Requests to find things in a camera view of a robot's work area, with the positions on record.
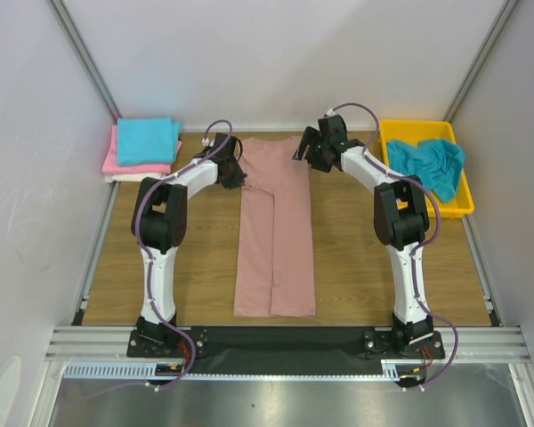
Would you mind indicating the folded teal t shirt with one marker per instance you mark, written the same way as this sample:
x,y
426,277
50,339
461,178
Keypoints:
x,y
147,141

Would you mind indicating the dusty pink t shirt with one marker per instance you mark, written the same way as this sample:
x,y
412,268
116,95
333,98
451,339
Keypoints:
x,y
275,271

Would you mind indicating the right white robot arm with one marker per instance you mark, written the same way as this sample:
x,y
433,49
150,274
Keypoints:
x,y
400,220

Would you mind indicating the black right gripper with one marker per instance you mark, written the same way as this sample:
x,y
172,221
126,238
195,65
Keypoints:
x,y
311,145

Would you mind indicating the folded pink t shirt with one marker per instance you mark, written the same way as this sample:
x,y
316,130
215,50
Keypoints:
x,y
110,165

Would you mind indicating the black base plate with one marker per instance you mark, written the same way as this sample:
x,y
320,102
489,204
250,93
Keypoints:
x,y
285,350

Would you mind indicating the folded white t shirt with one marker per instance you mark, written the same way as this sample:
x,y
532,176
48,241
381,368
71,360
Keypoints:
x,y
132,177

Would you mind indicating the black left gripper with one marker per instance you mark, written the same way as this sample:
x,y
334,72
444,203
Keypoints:
x,y
237,181

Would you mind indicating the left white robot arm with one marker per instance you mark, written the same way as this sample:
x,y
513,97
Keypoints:
x,y
160,223

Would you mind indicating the aluminium frame rail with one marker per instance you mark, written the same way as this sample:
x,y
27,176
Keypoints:
x,y
79,47

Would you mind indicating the teal crumpled t shirt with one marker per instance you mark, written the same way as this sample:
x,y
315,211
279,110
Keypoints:
x,y
438,163

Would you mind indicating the yellow plastic bin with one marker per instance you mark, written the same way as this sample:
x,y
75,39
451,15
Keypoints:
x,y
414,131

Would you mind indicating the grey slotted cable duct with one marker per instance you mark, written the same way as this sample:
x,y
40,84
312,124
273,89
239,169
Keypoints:
x,y
124,371

